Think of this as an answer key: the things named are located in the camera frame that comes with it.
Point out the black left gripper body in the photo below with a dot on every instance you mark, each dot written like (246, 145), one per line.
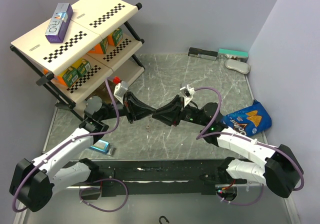
(128, 108)

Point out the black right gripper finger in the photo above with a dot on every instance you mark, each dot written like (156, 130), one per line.
(166, 118)
(173, 107)

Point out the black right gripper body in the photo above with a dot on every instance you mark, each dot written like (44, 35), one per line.
(185, 113)

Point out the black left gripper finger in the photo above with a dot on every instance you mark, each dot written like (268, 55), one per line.
(139, 107)
(142, 113)

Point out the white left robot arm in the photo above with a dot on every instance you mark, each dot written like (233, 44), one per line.
(35, 182)

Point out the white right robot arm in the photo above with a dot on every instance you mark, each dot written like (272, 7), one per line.
(273, 166)

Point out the brown foil pouch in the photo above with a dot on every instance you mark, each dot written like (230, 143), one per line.
(103, 93)

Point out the blue toothpaste box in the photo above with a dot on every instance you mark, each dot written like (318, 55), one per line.
(103, 147)

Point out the black rectangular box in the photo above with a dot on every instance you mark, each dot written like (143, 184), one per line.
(202, 54)

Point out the teal white box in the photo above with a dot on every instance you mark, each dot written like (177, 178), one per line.
(233, 54)

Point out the grey oval case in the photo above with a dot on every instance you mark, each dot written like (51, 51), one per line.
(239, 66)

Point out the white checkered shelf rack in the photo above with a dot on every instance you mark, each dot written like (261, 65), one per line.
(91, 22)

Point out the blue Doritos chip bag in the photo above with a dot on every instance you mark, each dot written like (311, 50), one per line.
(250, 120)

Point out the black hook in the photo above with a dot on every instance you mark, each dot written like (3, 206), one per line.
(163, 218)

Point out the purple silver box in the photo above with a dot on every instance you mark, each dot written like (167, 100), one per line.
(59, 23)

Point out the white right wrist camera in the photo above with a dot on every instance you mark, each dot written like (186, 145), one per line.
(187, 93)

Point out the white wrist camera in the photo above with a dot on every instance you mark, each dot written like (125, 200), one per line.
(121, 87)
(187, 93)

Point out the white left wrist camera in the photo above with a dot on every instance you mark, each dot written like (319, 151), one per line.
(121, 87)

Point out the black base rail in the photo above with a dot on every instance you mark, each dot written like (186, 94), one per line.
(152, 177)

